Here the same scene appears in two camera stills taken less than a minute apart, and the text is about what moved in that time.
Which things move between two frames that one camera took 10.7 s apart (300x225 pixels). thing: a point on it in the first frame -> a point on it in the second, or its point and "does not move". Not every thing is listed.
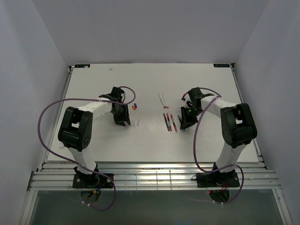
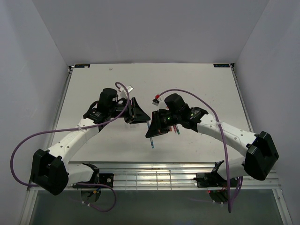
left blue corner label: x=82 y=65 does not move
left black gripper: x=124 y=117 -> x=136 y=114
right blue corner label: x=221 y=65 does not move
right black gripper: x=186 y=122 -> x=156 y=127
